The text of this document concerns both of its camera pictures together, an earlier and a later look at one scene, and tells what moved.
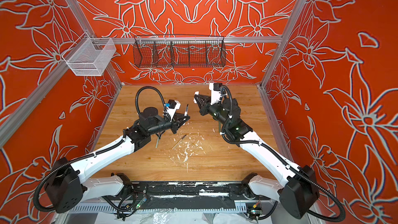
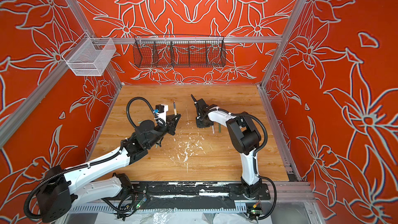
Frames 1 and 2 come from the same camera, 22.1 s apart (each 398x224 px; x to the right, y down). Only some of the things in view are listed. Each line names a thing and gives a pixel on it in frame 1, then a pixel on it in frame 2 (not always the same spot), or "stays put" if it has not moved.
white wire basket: x=89 y=56 stays put
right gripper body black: x=205 y=109 to x=200 y=123
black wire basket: x=179 y=52 stays put
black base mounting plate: x=240 y=190 stays put
